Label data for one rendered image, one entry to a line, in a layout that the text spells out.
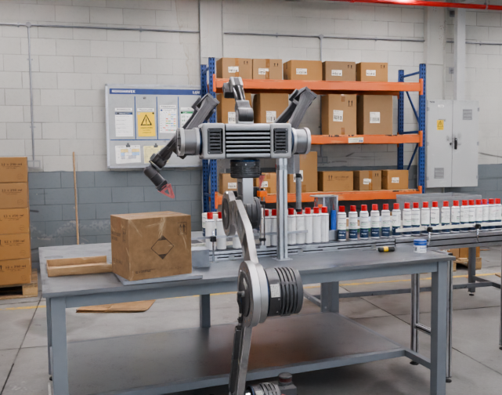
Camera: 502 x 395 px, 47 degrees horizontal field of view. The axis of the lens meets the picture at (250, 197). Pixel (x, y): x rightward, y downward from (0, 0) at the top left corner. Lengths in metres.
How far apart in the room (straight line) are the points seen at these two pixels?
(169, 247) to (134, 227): 0.19
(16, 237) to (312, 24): 4.64
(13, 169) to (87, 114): 1.73
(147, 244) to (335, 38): 6.04
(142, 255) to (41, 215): 5.03
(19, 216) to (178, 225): 3.62
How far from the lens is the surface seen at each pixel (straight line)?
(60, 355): 2.70
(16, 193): 6.12
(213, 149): 2.50
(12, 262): 6.20
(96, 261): 3.18
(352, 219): 3.47
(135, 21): 7.71
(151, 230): 2.61
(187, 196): 7.62
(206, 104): 2.92
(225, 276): 2.74
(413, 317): 4.04
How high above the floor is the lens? 1.40
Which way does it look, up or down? 4 degrees down
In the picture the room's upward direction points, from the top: 1 degrees counter-clockwise
